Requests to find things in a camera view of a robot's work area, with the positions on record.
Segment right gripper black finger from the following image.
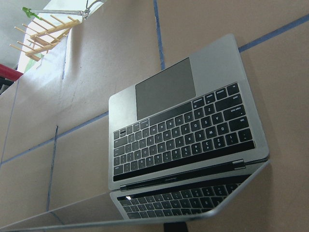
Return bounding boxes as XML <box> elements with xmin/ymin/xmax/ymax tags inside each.
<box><xmin>164</xmin><ymin>222</ymin><xmax>187</xmax><ymax>232</ymax></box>

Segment grey laptop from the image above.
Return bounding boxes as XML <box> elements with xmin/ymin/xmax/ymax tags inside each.
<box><xmin>2</xmin><ymin>34</ymin><xmax>269</xmax><ymax>232</ymax></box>

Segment red cup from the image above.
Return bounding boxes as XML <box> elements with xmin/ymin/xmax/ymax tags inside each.
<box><xmin>0</xmin><ymin>64</ymin><xmax>23</xmax><ymax>82</ymax></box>

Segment wooden dish rack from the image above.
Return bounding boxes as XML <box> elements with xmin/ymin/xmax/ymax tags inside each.
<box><xmin>10</xmin><ymin>14</ymin><xmax>81</xmax><ymax>61</ymax></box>

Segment metal rod with green tip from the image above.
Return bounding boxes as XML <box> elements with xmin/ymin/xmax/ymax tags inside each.
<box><xmin>22</xmin><ymin>0</ymin><xmax>106</xmax><ymax>20</ymax></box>

